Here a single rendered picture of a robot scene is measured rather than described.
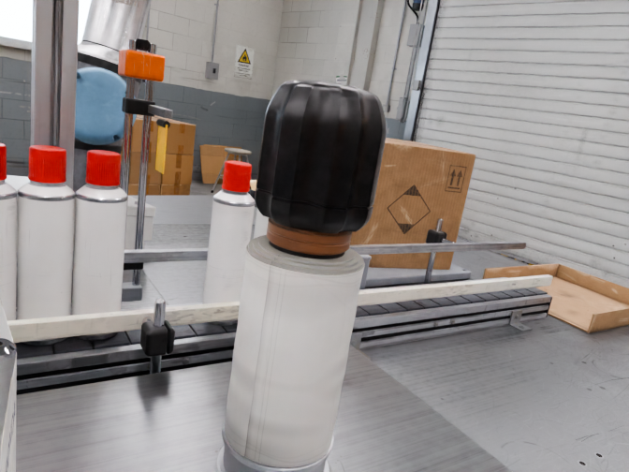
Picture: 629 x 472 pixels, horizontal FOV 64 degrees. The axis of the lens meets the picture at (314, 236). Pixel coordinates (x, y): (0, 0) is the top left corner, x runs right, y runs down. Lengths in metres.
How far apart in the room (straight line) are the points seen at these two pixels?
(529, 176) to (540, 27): 1.29
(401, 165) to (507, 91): 4.07
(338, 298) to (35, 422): 0.28
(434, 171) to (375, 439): 0.73
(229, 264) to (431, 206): 0.61
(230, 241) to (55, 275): 0.19
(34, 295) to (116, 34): 0.47
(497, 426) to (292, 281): 0.42
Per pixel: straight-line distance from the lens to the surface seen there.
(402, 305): 0.82
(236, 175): 0.61
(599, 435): 0.75
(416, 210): 1.11
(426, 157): 1.10
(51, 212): 0.56
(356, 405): 0.54
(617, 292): 1.40
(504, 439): 0.66
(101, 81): 0.86
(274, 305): 0.33
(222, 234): 0.62
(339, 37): 6.73
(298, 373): 0.35
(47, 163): 0.56
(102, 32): 0.90
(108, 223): 0.57
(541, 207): 4.88
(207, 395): 0.52
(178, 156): 4.29
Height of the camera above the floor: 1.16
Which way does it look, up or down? 14 degrees down
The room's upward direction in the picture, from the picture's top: 9 degrees clockwise
